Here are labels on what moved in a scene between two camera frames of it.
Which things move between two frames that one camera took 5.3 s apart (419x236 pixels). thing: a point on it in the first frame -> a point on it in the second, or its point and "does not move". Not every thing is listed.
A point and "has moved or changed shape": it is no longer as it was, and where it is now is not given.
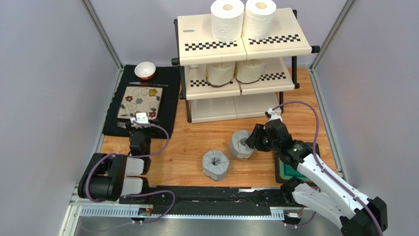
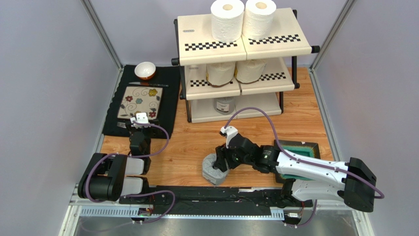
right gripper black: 259,136 -> 221,157
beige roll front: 219,74 does not move
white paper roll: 258,19 does not move
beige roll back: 249,71 does not move
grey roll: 238,151 has moved or changed shape
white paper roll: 227,20 does not move
